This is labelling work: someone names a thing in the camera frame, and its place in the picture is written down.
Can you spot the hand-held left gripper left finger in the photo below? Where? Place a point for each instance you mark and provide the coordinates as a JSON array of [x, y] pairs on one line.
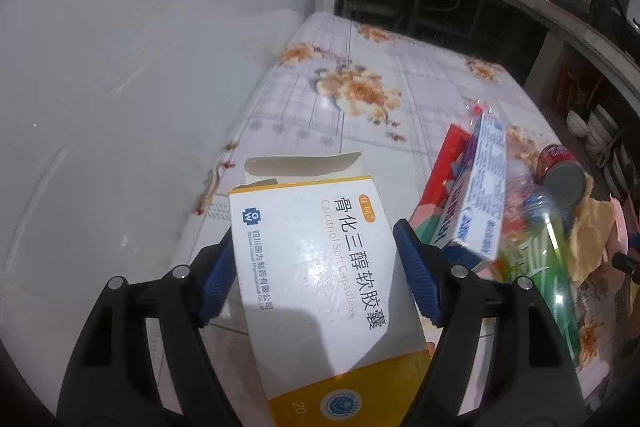
[[217, 272]]

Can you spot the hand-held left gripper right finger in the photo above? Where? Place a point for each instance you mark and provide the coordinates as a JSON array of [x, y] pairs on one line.
[[417, 267]]

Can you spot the red snack packet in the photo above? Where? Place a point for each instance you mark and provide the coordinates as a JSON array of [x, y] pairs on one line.
[[440, 187]]

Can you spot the white and yellow medicine box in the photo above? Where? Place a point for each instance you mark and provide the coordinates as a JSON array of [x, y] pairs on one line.
[[320, 267]]

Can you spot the white and blue toothpaste box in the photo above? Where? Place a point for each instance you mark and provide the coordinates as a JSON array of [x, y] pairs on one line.
[[482, 187]]

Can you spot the green plastic bottle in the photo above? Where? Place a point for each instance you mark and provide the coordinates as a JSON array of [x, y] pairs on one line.
[[545, 257]]

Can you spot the clear plastic wrapper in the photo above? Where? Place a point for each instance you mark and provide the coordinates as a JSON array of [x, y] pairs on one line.
[[519, 187]]

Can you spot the red drink can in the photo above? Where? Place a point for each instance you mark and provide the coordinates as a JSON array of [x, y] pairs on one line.
[[550, 162]]

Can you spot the crumpled yellowish paper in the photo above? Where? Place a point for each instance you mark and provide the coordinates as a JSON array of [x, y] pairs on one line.
[[595, 227]]

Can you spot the floral tablecloth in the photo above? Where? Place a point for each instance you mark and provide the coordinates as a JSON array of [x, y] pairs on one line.
[[400, 82]]

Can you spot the white bowl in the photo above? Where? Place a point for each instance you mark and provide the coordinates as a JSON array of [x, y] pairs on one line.
[[576, 124]]

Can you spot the stack of bowls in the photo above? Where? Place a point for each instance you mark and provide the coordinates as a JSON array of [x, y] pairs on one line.
[[602, 129]]

